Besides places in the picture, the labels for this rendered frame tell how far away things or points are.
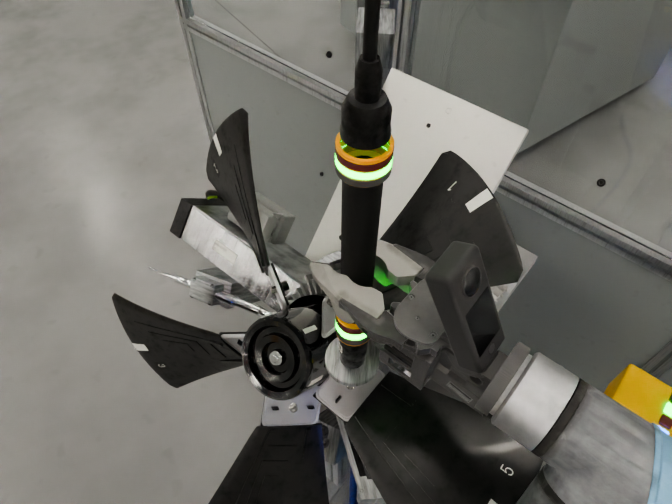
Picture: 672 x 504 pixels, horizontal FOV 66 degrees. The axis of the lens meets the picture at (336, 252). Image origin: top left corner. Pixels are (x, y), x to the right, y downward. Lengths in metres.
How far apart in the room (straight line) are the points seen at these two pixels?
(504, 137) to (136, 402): 1.69
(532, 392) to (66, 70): 3.61
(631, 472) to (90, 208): 2.61
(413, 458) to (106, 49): 3.55
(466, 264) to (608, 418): 0.16
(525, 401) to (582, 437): 0.05
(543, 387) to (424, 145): 0.54
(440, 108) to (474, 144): 0.09
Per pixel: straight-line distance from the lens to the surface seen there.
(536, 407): 0.46
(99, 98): 3.50
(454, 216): 0.65
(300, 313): 0.74
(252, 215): 0.75
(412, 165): 0.91
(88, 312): 2.42
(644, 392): 1.00
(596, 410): 0.47
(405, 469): 0.72
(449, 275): 0.39
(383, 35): 1.00
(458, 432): 0.73
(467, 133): 0.88
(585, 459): 0.47
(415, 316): 0.47
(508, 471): 0.73
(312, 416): 0.84
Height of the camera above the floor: 1.88
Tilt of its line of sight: 53 degrees down
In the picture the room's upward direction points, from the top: straight up
